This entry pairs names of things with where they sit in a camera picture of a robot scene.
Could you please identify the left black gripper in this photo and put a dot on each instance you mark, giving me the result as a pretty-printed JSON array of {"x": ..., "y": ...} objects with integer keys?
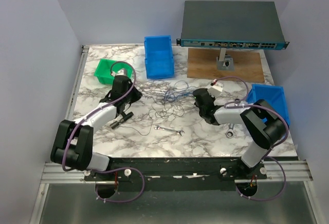
[{"x": 137, "y": 95}]

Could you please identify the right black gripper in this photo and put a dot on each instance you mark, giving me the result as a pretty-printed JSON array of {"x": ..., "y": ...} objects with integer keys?
[{"x": 212, "y": 98}]

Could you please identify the blue bin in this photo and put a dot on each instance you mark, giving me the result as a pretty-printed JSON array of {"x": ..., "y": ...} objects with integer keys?
[
  {"x": 159, "y": 61},
  {"x": 274, "y": 95}
]

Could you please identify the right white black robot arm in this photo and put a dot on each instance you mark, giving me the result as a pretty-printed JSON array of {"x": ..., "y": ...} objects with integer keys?
[{"x": 264, "y": 124}]

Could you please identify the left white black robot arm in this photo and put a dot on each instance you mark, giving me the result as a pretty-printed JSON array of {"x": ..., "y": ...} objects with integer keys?
[{"x": 73, "y": 144}]

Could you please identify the black T-shaped tool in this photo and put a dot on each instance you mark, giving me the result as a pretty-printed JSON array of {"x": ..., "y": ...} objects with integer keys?
[{"x": 124, "y": 118}]

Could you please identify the green plastic bin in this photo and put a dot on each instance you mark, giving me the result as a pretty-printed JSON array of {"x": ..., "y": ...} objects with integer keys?
[{"x": 105, "y": 69}]

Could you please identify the brown wooden board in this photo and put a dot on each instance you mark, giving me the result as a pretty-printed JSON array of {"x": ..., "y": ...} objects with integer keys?
[{"x": 213, "y": 64}]

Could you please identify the ratcheting combination wrench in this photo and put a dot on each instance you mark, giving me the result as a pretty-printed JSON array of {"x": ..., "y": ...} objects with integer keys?
[{"x": 230, "y": 131}]

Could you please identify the small open-end wrench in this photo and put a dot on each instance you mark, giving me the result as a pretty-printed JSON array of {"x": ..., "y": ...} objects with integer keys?
[{"x": 178, "y": 132}]

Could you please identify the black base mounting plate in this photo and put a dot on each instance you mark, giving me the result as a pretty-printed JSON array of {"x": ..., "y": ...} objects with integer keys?
[{"x": 172, "y": 174}]

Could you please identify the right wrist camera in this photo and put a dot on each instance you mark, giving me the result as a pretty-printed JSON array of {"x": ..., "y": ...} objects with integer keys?
[{"x": 215, "y": 88}]

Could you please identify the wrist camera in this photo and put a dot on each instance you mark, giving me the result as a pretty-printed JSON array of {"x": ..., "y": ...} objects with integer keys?
[
  {"x": 121, "y": 72},
  {"x": 215, "y": 88}
]

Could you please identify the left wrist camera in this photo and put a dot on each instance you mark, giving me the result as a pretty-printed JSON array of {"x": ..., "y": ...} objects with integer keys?
[{"x": 121, "y": 72}]

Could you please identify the grey metal switch stand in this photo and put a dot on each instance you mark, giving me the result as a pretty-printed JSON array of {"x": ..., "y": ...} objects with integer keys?
[{"x": 224, "y": 61}]

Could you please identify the teal network switch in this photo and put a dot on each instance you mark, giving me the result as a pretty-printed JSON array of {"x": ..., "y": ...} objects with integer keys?
[{"x": 231, "y": 25}]

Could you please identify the aluminium frame rail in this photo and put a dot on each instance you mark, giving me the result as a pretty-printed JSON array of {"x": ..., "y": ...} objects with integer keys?
[{"x": 275, "y": 172}]

